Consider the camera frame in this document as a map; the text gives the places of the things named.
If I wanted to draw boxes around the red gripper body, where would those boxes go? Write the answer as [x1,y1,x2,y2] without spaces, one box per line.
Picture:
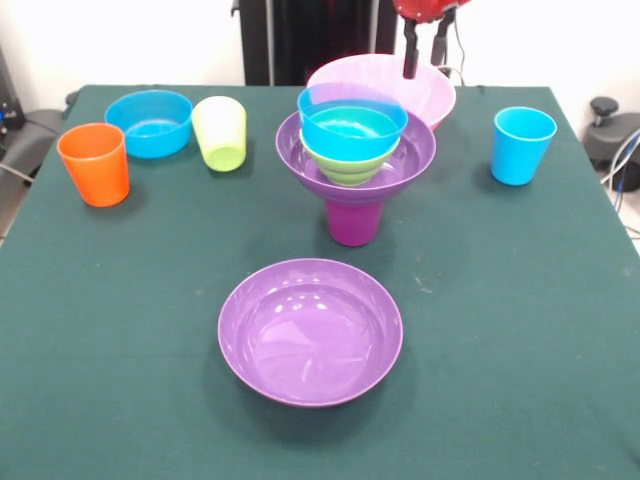
[392,0,474,24]

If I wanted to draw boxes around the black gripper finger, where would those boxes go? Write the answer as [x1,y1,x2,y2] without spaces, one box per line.
[402,18,420,80]
[430,8,457,66]

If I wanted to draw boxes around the purple bowl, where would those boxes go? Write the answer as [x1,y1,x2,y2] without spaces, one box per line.
[275,110,438,206]
[217,257,405,409]

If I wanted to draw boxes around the blue bowl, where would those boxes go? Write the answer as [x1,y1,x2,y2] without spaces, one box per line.
[103,89,194,160]
[296,84,410,162]

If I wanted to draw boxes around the green ribbed bowl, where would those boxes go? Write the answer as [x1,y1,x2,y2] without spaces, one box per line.
[302,137,401,187]

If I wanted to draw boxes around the purple cup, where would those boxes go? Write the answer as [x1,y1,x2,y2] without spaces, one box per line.
[325,198,386,248]

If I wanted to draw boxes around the lime green cup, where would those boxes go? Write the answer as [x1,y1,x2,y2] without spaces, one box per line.
[191,95,248,173]

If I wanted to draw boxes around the large pink bowl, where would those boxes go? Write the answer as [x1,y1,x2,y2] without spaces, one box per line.
[305,54,457,132]

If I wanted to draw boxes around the blue cup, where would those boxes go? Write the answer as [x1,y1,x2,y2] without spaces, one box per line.
[490,106,558,187]

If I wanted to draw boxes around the black knob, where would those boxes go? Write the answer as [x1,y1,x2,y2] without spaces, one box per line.
[588,96,622,132]

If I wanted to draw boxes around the dark grey base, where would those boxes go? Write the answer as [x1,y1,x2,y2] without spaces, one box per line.
[583,112,640,174]

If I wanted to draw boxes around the orange cup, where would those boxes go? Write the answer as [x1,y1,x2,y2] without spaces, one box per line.
[55,122,131,208]

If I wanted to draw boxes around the grey chair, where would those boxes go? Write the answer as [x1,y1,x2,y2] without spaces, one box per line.
[0,107,67,182]

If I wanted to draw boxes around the dark green tablecloth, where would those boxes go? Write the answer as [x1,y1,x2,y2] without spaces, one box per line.
[0,83,640,480]

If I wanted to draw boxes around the black equipment box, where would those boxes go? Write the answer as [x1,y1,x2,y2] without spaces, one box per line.
[0,44,26,151]

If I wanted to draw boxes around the black wall cable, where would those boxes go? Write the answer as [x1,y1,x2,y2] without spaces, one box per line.
[437,9,468,86]

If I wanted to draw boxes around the blue and grey cables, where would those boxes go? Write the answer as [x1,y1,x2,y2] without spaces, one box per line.
[599,127,640,236]

